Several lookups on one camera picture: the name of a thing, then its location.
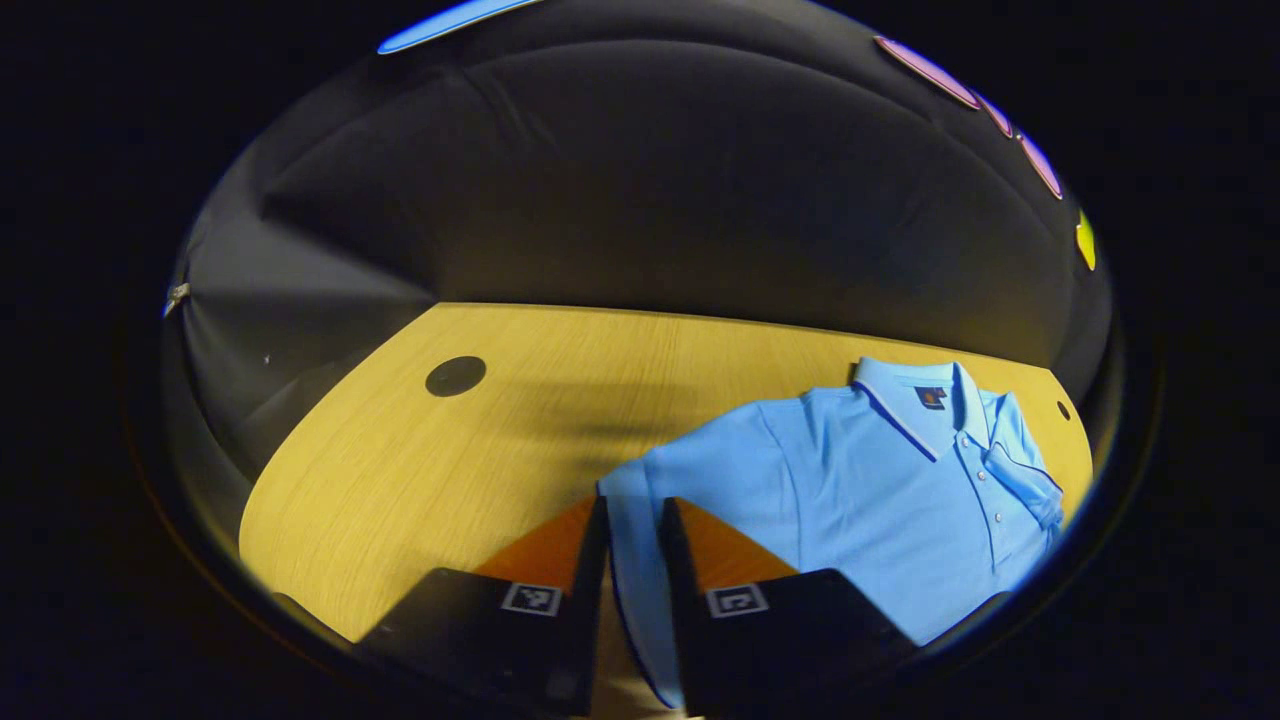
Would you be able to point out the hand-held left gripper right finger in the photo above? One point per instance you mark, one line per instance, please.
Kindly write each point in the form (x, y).
(672, 570)

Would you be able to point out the white backdrop clip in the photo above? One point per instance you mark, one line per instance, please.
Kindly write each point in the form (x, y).
(176, 298)

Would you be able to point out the black backdrop cloth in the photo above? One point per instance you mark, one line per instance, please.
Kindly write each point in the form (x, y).
(650, 180)

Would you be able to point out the light blue T-shirt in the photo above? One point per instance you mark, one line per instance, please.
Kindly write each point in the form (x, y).
(850, 480)

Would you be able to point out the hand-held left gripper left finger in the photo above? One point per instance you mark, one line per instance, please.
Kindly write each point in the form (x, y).
(597, 570)

